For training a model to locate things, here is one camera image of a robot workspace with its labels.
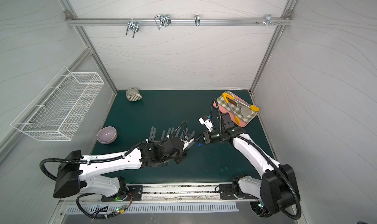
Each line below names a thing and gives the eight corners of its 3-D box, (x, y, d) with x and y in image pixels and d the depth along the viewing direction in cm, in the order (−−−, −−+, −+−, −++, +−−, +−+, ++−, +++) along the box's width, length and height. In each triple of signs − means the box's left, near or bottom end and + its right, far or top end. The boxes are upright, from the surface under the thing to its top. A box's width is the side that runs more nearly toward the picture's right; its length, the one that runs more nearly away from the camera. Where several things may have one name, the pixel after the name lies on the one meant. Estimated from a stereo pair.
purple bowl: (97, 146, 91) (93, 142, 87) (104, 130, 98) (100, 126, 94) (115, 146, 91) (112, 142, 87) (121, 130, 98) (118, 126, 94)
